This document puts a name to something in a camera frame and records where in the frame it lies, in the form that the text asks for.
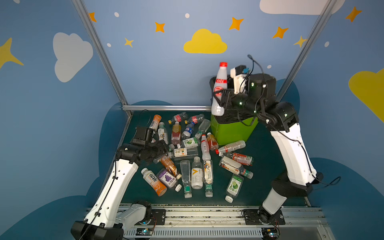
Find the purple grape juice bottle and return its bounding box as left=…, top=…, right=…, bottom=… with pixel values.
left=157, top=169, right=182, bottom=192

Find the dark red juice bottle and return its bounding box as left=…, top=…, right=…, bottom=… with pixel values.
left=171, top=122, right=182, bottom=146

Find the green trash bin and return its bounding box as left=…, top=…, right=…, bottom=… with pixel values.
left=211, top=115, right=258, bottom=146

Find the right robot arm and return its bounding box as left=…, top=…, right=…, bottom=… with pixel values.
left=220, top=89, right=323, bottom=219

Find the red white label clear bottle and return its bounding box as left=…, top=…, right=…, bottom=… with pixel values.
left=219, top=156, right=254, bottom=179

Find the bird label green cap bottle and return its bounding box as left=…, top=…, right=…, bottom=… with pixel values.
left=204, top=160, right=214, bottom=198

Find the lime label bottle front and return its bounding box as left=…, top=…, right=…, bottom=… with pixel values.
left=225, top=174, right=244, bottom=203

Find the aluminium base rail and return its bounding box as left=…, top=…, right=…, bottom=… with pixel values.
left=85, top=204, right=335, bottom=240

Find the lime label square bottle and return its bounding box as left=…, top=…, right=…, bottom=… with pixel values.
left=181, top=137, right=201, bottom=149

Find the blue label bottle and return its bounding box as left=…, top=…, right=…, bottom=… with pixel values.
left=181, top=122, right=195, bottom=140

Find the orange tea bottle white cap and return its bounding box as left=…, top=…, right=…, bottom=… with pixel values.
left=207, top=133, right=219, bottom=152

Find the clear tall bottle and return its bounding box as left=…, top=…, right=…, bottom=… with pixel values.
left=180, top=160, right=192, bottom=199

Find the clear bottle yellow cap red label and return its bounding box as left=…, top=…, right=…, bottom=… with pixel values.
left=168, top=112, right=188, bottom=125

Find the brown milk tea bottle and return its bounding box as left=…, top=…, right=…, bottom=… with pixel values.
left=160, top=155, right=182, bottom=180

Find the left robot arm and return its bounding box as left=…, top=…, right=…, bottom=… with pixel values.
left=71, top=140, right=169, bottom=240

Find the black bin liner bag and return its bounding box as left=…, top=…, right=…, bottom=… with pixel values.
left=210, top=74, right=277, bottom=123

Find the osmanthus oolong square bottle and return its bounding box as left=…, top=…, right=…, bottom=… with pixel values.
left=169, top=147, right=199, bottom=161

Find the white bottle red cap lying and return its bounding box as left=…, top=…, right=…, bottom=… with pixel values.
left=216, top=140, right=246, bottom=155

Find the red label crushed bottle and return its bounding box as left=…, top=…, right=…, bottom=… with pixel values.
left=219, top=152, right=254, bottom=166

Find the orange milk tea bottle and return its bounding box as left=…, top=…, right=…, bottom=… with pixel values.
left=141, top=168, right=167, bottom=197

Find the white slim bottle red cap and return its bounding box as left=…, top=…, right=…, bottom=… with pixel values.
left=201, top=135, right=211, bottom=161

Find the aluminium frame back bar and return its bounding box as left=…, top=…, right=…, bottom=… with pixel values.
left=122, top=105, right=211, bottom=112

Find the white yellow V bottle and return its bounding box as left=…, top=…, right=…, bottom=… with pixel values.
left=191, top=157, right=204, bottom=190

